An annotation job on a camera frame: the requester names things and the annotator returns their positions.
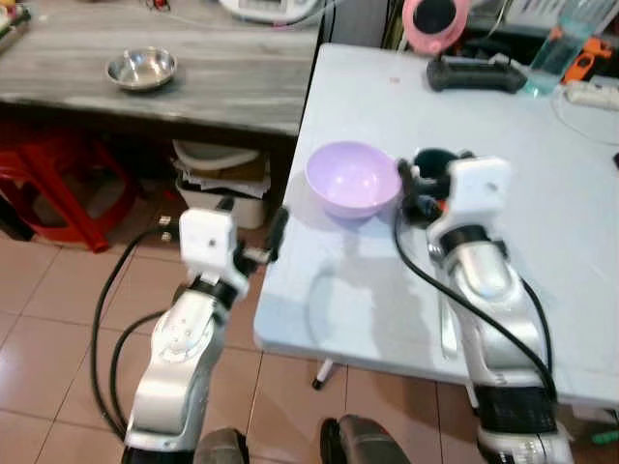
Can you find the white table leg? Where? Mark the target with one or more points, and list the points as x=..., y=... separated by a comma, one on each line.
x=324, y=373

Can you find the pink round fan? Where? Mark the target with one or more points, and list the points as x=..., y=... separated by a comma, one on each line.
x=435, y=24

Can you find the dark robot leg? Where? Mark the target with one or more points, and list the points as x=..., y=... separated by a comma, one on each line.
x=222, y=448
x=360, y=442

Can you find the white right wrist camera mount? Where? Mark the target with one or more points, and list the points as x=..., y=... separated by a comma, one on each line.
x=477, y=188

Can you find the white storage box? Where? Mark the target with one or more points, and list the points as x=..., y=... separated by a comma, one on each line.
x=221, y=188

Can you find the small stainless steel bowl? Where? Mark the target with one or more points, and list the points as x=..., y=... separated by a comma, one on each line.
x=141, y=70

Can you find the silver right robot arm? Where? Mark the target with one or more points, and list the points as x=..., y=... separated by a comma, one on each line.
x=484, y=275

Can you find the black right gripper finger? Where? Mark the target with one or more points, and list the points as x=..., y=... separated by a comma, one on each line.
x=418, y=205
x=405, y=172

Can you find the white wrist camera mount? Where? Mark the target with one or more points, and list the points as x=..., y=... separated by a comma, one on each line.
x=477, y=188
x=208, y=240

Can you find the orange and black tool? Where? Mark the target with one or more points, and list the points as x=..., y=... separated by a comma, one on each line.
x=590, y=60

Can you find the clear blue water bottle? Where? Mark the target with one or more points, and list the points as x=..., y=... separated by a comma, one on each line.
x=559, y=53

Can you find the lilac plastic bowl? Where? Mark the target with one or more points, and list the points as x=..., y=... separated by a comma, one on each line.
x=350, y=179

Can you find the green plastic object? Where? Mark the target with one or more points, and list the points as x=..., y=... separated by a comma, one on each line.
x=606, y=436

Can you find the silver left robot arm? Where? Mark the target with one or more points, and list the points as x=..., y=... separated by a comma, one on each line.
x=184, y=348

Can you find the white kitchen appliance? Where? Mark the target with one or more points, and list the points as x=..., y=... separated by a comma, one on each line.
x=271, y=8

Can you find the black handheld controller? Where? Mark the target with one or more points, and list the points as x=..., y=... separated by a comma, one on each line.
x=476, y=75

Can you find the dark left robot leg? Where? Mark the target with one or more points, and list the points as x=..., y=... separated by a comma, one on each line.
x=222, y=448

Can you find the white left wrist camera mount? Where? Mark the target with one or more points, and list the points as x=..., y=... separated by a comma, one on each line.
x=208, y=240

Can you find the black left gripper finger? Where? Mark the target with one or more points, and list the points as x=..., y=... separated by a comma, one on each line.
x=279, y=232
x=224, y=204

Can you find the red plastic stool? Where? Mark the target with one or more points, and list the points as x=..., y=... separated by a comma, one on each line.
x=58, y=184

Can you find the white power strip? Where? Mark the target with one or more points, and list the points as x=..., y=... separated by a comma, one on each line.
x=594, y=94

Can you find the dark right robot leg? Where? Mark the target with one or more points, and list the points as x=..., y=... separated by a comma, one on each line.
x=360, y=442

